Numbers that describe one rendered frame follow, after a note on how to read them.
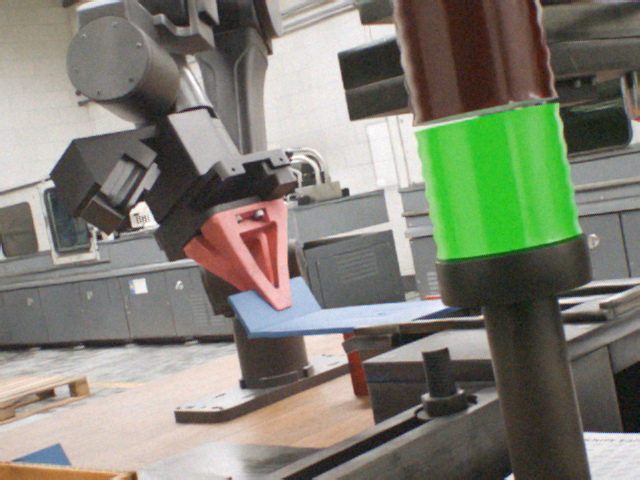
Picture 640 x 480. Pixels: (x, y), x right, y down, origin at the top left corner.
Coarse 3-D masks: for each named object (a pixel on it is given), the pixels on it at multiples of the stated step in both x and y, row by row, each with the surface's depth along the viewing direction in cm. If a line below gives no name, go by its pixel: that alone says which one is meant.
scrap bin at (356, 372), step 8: (432, 296) 94; (344, 336) 86; (352, 336) 86; (352, 360) 86; (352, 368) 86; (360, 368) 86; (352, 376) 87; (360, 376) 86; (360, 384) 86; (360, 392) 86
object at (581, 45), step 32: (384, 0) 55; (544, 0) 53; (576, 0) 55; (608, 0) 54; (576, 32) 51; (608, 32) 53; (352, 64) 53; (384, 64) 51; (576, 64) 51; (608, 64) 53; (352, 96) 53; (384, 96) 52; (576, 96) 55
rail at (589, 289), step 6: (618, 282) 59; (624, 282) 59; (630, 282) 59; (636, 282) 58; (582, 288) 60; (588, 288) 60; (594, 288) 60; (600, 288) 60; (606, 288) 59; (612, 288) 59; (618, 288) 59; (624, 288) 59; (630, 288) 58; (558, 294) 62; (564, 294) 61; (570, 294) 61; (576, 294) 61; (582, 294) 60; (588, 294) 60
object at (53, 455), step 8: (48, 448) 65; (56, 448) 65; (24, 456) 64; (32, 456) 64; (40, 456) 64; (48, 456) 65; (56, 456) 65; (64, 456) 65; (48, 464) 64; (56, 464) 65; (64, 464) 65
